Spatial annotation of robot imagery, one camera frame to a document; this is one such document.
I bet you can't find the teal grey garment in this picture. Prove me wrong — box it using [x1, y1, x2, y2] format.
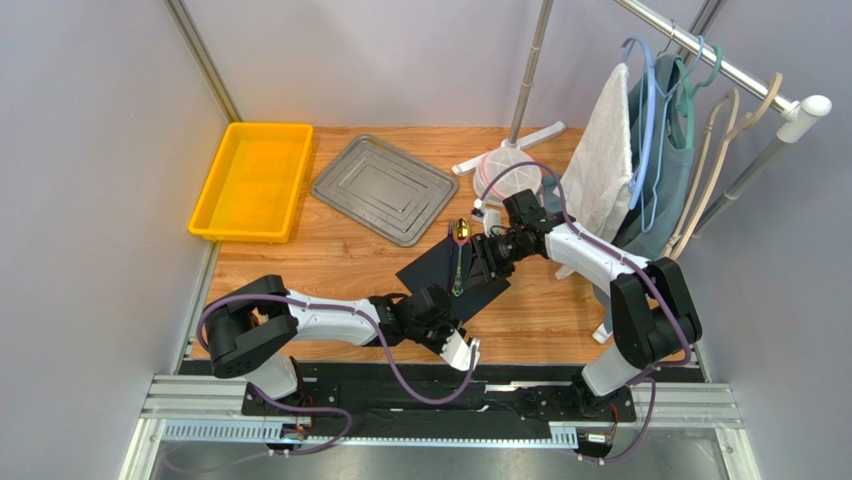
[540, 54, 696, 261]

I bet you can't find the metal clothes rack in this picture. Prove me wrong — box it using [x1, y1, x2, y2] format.
[452, 0, 833, 345]

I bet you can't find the white towel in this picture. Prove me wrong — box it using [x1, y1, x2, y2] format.
[560, 63, 633, 242]

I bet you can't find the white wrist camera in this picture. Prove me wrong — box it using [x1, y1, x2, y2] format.
[471, 199, 503, 237]
[439, 331, 481, 371]

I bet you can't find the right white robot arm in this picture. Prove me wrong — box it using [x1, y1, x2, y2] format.
[468, 190, 703, 419]

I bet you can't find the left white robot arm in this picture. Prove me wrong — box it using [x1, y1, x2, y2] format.
[196, 275, 480, 400]

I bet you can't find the green clothes hanger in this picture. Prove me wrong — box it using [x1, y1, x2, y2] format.
[673, 35, 723, 149]

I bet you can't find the blue clothes hanger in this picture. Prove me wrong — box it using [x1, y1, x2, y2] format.
[619, 36, 695, 242]

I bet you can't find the purple iridescent fork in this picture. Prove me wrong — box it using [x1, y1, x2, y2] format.
[447, 219, 457, 296]

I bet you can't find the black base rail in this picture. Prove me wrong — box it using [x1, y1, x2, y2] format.
[179, 359, 707, 442]

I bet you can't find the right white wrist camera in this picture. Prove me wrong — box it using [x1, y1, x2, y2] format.
[471, 199, 503, 237]

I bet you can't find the yellow plastic bin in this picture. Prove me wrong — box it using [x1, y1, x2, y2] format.
[188, 122, 314, 244]

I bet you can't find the pink white round container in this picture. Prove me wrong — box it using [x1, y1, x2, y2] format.
[473, 147, 543, 207]

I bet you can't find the beige clothes hanger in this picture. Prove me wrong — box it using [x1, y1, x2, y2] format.
[658, 87, 741, 261]
[665, 71, 785, 261]

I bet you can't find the black paper napkin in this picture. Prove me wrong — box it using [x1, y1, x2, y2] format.
[396, 238, 511, 323]

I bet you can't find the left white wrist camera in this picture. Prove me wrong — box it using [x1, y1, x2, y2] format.
[439, 331, 481, 371]

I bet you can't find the gold iridescent spoon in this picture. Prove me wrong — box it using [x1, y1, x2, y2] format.
[451, 218, 471, 297]

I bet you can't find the silver metal tray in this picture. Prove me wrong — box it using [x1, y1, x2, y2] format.
[311, 134, 459, 247]

